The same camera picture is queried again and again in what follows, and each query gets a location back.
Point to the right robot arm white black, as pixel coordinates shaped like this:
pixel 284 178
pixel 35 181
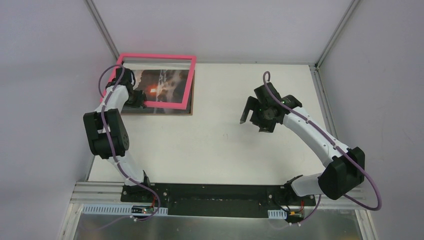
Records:
pixel 341 174

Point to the pink photo frame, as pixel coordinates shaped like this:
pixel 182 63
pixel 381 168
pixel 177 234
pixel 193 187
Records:
pixel 155 57

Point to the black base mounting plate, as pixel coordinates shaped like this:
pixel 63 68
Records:
pixel 216 200

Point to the right white cable duct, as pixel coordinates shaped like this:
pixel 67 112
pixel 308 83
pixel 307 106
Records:
pixel 277 214

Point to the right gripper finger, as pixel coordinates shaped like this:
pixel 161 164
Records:
pixel 250 105
pixel 267 128

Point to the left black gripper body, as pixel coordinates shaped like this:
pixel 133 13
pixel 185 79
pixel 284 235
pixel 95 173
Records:
pixel 138 99

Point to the left white cable duct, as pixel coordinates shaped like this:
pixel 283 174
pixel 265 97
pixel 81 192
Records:
pixel 118 209

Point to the white cable duct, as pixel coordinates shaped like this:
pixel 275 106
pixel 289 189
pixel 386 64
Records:
pixel 118 209
pixel 277 214

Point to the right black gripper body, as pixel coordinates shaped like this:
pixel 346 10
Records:
pixel 251 108

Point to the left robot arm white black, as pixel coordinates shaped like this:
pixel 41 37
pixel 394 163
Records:
pixel 106 132

